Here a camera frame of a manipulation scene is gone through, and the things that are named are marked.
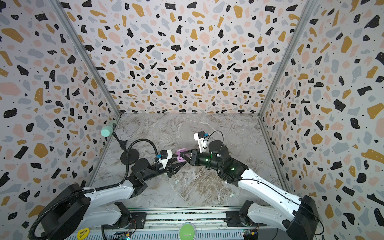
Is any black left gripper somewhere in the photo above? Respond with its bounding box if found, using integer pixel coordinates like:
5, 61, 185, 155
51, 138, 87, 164
143, 154, 187, 183

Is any pink earbud charging case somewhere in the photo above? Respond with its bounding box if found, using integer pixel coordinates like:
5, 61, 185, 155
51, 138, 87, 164
177, 148, 188, 163

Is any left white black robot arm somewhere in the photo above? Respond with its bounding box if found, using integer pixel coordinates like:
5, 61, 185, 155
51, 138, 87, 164
28, 158, 185, 240

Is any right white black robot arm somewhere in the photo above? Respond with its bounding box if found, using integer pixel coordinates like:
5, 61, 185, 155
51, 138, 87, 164
180, 140, 321, 240

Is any black microphone stand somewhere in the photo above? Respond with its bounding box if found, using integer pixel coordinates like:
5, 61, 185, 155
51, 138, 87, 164
112, 132, 140, 165

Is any green round button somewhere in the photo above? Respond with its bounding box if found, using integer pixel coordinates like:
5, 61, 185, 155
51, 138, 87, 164
179, 223, 197, 240

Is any mint green microphone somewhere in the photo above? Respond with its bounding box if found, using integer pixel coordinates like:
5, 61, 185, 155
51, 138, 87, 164
101, 120, 117, 138

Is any yellow round sticker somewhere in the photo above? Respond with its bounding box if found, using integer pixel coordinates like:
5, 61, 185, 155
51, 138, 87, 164
77, 228, 90, 240

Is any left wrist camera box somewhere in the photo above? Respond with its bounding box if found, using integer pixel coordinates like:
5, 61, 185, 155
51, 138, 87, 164
155, 150, 173, 170

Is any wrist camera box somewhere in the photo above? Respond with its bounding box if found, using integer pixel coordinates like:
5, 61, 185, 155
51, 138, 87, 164
155, 150, 173, 170
194, 131, 209, 153

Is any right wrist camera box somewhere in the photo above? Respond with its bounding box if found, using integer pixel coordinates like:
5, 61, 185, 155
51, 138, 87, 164
194, 131, 209, 153

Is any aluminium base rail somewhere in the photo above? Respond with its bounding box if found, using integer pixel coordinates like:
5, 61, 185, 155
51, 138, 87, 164
69, 206, 292, 240

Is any black corrugated cable hose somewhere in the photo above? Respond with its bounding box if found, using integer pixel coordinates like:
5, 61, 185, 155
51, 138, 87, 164
28, 138, 159, 240

